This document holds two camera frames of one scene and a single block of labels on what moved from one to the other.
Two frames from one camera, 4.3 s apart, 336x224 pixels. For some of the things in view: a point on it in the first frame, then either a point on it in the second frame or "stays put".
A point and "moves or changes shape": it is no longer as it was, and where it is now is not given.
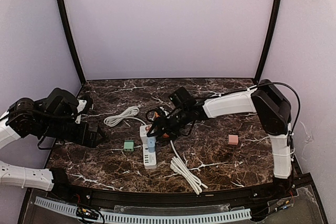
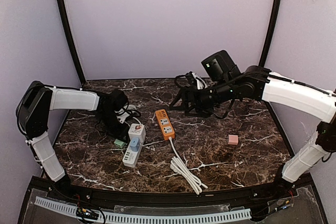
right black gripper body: x=166 y=124 to x=189 y=99
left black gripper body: x=87 y=137 to x=115 y=126
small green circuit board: x=87 y=213 stays put
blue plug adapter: x=151 y=143 to x=135 y=144
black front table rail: x=174 y=202 stays put
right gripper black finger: x=157 y=126 to x=180 y=102
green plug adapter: x=129 y=146 to x=119 y=144
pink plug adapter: x=233 y=139 stays put
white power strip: x=149 y=158 to x=130 y=158
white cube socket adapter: x=144 y=137 moves or changes shape
